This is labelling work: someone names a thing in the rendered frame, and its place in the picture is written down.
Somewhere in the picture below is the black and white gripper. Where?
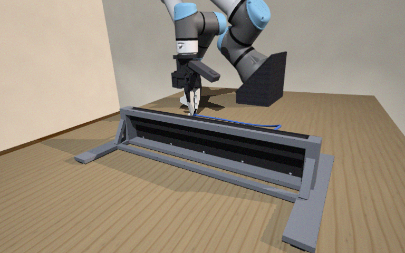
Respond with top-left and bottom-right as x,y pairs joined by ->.
171,54 -> 202,116

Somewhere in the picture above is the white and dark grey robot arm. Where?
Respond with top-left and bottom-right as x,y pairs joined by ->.
161,0 -> 271,83

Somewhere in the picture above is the grey network port rack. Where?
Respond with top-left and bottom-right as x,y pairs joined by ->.
74,106 -> 335,253

